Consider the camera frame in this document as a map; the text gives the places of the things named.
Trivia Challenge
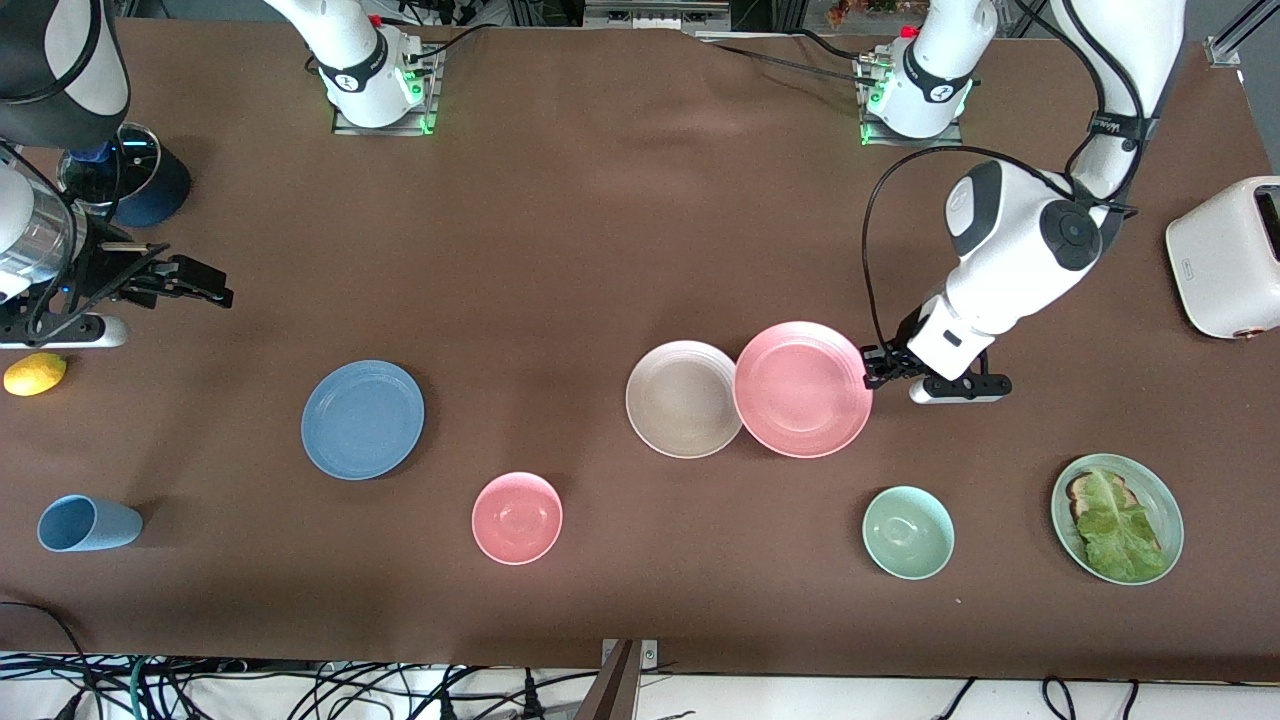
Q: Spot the dark metal bar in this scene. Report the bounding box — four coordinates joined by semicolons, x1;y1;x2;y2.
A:
575;640;641;720

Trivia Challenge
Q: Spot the pink bowl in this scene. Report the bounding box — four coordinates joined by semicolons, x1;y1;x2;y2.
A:
471;471;564;566

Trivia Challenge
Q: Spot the pink plate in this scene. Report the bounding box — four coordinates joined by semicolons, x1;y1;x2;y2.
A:
733;321;874;459

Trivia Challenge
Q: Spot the brown tablecloth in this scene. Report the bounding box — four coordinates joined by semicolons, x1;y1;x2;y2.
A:
0;18;1280;681

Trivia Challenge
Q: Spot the green bowl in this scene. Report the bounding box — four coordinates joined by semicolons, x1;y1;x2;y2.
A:
862;486;955;581

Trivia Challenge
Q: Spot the dark blue pot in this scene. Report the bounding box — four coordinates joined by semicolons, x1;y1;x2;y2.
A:
58;120;191;229

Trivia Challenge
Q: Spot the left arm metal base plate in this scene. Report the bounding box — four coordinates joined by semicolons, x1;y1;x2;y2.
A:
858;50;966;149

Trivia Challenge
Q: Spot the white toaster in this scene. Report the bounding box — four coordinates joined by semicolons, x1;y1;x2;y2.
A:
1166;176;1280;341

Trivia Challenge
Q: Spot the blue cup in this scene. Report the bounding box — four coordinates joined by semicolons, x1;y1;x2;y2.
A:
37;494;143;553

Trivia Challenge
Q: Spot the green plate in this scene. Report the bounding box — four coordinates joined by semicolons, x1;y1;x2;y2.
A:
1051;453;1185;586

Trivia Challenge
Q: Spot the beige plate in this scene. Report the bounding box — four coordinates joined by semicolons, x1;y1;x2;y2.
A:
626;341;746;459

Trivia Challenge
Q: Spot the black cable on tablecloth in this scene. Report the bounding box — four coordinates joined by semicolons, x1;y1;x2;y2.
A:
700;40;871;79

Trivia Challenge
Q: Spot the black curved floor cable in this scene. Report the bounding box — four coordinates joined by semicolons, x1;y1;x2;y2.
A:
0;600;96;720

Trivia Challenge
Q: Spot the metal table edge bracket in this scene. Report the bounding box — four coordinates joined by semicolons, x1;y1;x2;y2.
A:
600;638;661;669

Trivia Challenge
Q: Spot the green lettuce leaf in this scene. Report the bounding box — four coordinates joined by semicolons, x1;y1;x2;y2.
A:
1075;470;1166;583

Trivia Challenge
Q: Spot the toast slice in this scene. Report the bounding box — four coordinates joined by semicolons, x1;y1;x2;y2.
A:
1066;472;1138;521

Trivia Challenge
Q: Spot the grey metal frame piece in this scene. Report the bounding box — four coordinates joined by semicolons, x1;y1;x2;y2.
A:
583;0;731;33

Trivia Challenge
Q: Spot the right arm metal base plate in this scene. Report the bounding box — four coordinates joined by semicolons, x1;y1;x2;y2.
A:
333;45;442;136

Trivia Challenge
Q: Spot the yellow lemon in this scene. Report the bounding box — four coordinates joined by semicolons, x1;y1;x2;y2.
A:
3;352;68;397

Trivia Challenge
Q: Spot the blue plate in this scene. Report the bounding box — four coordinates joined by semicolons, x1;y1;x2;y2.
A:
301;360;426;481

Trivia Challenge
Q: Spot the aluminium frame profile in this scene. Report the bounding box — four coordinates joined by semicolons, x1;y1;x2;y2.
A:
1205;0;1280;69

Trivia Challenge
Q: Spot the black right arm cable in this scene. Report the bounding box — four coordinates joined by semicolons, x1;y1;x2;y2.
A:
0;0;111;339

